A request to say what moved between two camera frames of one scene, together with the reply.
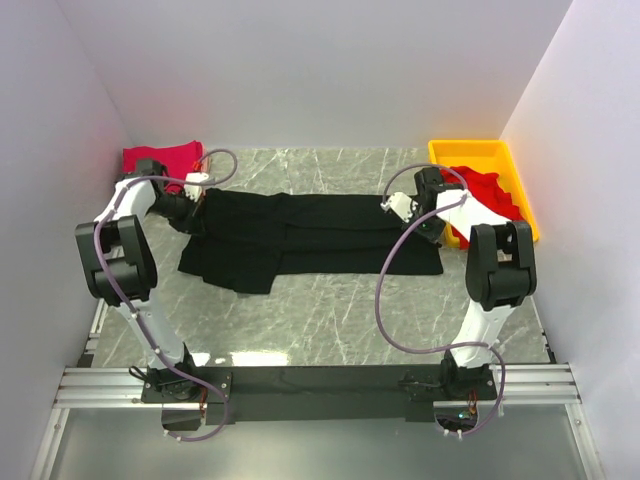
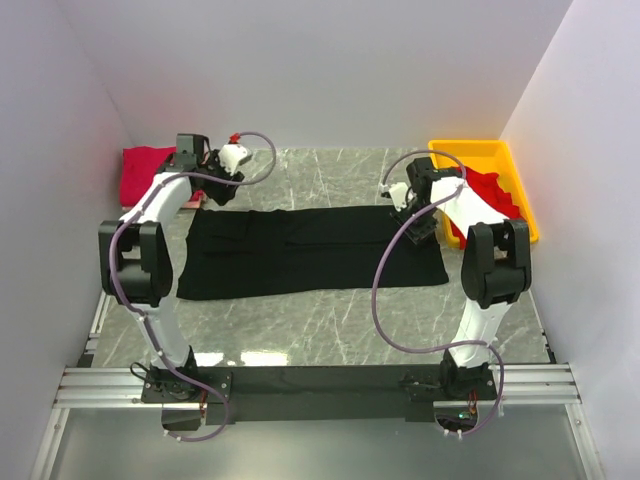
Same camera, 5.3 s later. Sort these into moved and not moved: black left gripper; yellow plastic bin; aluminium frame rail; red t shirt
Moved: black left gripper
Not moved: red t shirt; yellow plastic bin; aluminium frame rail
